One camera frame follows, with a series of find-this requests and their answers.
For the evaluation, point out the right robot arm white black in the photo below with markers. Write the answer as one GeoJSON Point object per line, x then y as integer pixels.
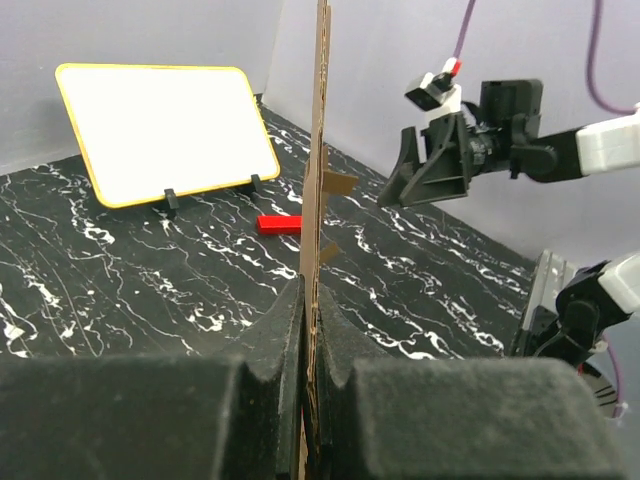
{"type": "Point", "coordinates": [568, 309]}

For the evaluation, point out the brown cardboard box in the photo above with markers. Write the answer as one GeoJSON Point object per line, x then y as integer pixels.
{"type": "Point", "coordinates": [310, 241]}

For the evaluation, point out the aluminium rail frame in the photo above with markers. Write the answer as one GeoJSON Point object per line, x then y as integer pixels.
{"type": "Point", "coordinates": [539, 320]}

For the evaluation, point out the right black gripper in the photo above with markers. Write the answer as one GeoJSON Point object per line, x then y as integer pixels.
{"type": "Point", "coordinates": [456, 152]}

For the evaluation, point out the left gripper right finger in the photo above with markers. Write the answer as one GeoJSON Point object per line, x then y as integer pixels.
{"type": "Point", "coordinates": [394, 418]}

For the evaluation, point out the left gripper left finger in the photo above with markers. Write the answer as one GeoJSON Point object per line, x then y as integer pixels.
{"type": "Point", "coordinates": [231, 414]}

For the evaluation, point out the white board yellow frame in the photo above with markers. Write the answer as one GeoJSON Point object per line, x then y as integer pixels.
{"type": "Point", "coordinates": [149, 133]}

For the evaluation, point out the red rectangular block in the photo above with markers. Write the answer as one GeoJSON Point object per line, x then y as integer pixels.
{"type": "Point", "coordinates": [279, 224]}

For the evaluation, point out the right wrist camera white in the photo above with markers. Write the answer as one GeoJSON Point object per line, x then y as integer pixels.
{"type": "Point", "coordinates": [437, 92]}

